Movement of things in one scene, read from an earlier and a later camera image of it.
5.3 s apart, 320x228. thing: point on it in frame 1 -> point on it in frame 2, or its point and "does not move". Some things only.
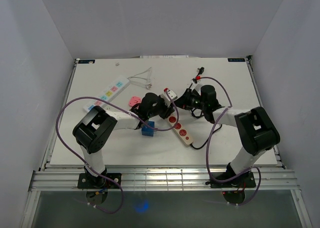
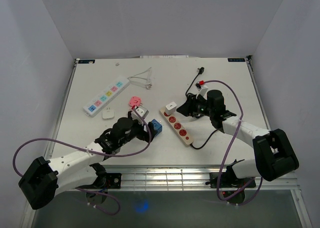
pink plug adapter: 134,100 does not move
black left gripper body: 161,109 -> 137,130
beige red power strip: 172,119 does not move
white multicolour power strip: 108,94 does not move
